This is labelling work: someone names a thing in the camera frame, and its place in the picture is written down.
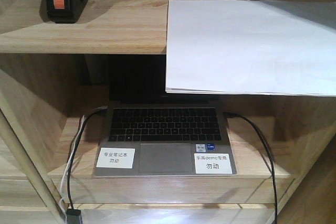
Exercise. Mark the white paper sheets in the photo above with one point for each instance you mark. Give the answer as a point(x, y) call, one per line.
point(251, 47)

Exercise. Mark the grey laptop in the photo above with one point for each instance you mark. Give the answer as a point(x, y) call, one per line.
point(165, 129)

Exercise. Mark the white label sticker right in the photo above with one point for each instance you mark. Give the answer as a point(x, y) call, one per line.
point(212, 163)

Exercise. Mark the white label sticker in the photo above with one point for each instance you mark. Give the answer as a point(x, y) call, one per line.
point(116, 158)
point(212, 163)

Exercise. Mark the white label sticker left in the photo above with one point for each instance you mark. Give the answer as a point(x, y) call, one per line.
point(116, 158)

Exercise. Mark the wooden shelf unit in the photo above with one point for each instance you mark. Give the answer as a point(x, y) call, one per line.
point(42, 99)

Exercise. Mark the grey usb adapter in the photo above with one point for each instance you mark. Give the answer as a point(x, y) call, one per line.
point(73, 216)

